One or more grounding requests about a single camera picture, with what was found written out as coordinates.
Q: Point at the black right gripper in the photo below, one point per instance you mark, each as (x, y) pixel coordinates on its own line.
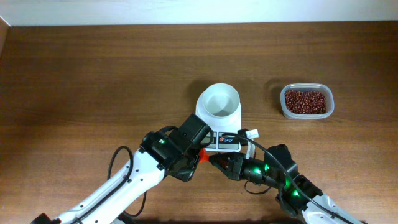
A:
(235, 169)

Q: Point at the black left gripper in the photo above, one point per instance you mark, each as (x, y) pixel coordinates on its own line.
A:
(185, 175)

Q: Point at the orange plastic scoop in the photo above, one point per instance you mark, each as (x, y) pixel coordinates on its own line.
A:
(204, 157)

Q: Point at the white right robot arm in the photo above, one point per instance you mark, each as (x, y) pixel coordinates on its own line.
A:
(297, 196)

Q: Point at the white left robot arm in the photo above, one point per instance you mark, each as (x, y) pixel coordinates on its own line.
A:
(173, 151)

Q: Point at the white digital kitchen scale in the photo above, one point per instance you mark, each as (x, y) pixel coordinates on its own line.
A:
(230, 124)

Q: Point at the white round bowl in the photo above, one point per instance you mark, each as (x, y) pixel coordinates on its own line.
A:
(220, 100)

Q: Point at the red azuki beans in container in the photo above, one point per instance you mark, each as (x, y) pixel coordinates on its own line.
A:
(305, 102)

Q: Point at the clear plastic bean container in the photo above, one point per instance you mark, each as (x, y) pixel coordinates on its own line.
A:
(330, 105)

